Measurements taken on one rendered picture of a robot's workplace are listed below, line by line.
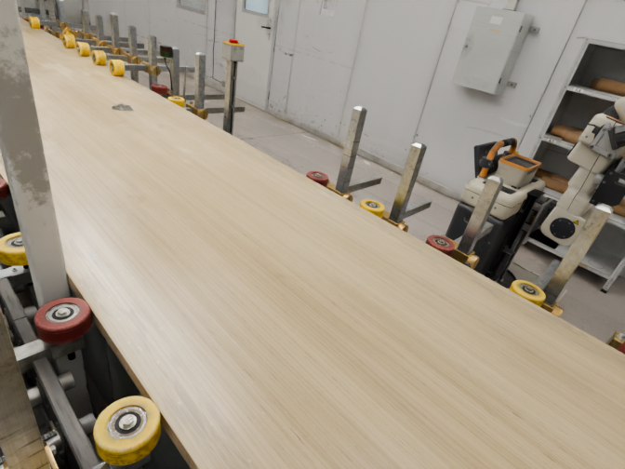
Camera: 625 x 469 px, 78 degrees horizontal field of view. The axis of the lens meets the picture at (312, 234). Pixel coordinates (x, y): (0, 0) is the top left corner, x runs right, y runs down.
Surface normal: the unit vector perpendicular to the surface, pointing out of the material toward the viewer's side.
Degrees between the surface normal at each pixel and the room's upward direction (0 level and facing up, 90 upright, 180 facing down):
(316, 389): 0
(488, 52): 90
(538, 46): 90
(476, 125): 90
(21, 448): 90
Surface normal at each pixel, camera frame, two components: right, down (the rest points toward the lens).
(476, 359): 0.18, -0.85
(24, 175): 0.70, 0.47
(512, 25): -0.70, 0.26
